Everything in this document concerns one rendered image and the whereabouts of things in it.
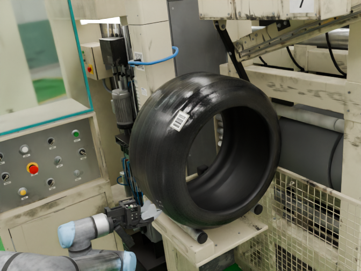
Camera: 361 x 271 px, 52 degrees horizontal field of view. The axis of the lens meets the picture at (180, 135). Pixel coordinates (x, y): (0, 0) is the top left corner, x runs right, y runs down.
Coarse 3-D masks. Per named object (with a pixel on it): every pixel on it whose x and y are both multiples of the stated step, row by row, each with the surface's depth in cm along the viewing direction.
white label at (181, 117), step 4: (180, 112) 118; (176, 116) 118; (180, 116) 118; (184, 116) 117; (188, 116) 117; (176, 120) 118; (180, 120) 117; (184, 120) 117; (172, 124) 118; (176, 124) 117; (180, 124) 117; (176, 128) 117; (180, 128) 116
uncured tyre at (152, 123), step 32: (160, 96) 130; (192, 96) 121; (224, 96) 123; (256, 96) 130; (160, 128) 120; (192, 128) 119; (224, 128) 165; (256, 128) 157; (160, 160) 119; (224, 160) 167; (256, 160) 159; (160, 192) 123; (192, 192) 162; (224, 192) 161; (256, 192) 143; (192, 224) 132; (224, 224) 139
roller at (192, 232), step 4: (168, 216) 155; (172, 220) 153; (180, 224) 146; (184, 228) 144; (188, 228) 142; (192, 228) 141; (188, 232) 142; (192, 232) 140; (196, 232) 138; (200, 232) 138; (204, 232) 138; (192, 236) 140; (196, 236) 138; (200, 236) 137; (204, 236) 137; (196, 240) 138; (200, 240) 137; (204, 240) 138
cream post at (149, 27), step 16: (128, 0) 145; (144, 0) 141; (160, 0) 144; (128, 16) 149; (144, 16) 142; (160, 16) 146; (144, 32) 144; (160, 32) 148; (144, 48) 146; (160, 48) 150; (160, 64) 151; (144, 80) 154; (160, 80) 153; (144, 96) 159; (176, 256) 183
